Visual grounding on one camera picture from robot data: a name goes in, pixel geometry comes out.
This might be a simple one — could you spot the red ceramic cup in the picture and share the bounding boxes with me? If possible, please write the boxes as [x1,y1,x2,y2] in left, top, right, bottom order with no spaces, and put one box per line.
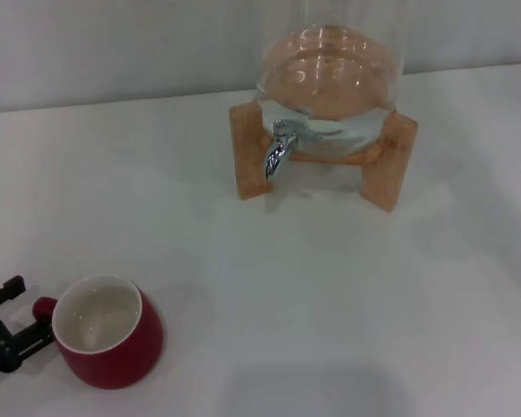
[31,273,165,390]

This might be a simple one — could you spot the glass water dispenser jar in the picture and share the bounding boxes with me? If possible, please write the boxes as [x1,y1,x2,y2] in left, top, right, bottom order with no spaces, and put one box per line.
[254,0,407,156]

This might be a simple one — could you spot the chrome faucet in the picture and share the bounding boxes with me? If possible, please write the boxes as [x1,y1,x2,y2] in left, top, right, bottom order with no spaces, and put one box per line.
[263,117,323,181]

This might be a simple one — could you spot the wooden dispenser stand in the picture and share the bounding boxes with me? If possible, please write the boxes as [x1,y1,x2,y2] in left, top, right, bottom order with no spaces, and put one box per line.
[228,97,419,214]

